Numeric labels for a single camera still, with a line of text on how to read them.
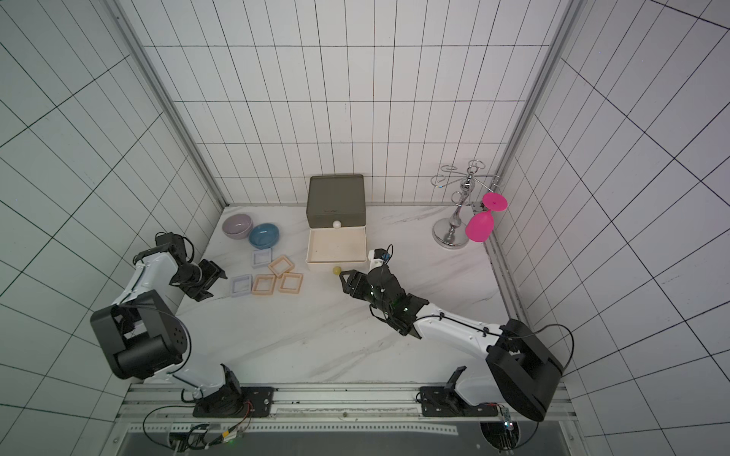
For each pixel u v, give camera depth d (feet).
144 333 1.49
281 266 3.30
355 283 2.32
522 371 1.35
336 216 2.95
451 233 3.58
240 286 3.15
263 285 3.12
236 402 2.24
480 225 2.95
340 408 2.39
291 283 3.12
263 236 3.51
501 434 2.20
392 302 2.00
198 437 3.52
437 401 2.21
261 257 3.41
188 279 2.37
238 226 3.57
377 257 2.39
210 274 2.55
